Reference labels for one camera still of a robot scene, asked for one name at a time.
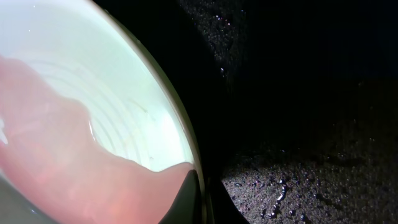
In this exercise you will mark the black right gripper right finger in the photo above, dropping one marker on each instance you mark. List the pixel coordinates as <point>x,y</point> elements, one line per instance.
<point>223,209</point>

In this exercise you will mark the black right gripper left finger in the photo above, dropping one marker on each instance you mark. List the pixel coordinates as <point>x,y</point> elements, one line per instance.
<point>187,207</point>

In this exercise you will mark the round black serving tray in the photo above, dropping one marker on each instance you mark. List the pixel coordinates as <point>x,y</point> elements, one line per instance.
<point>293,103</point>

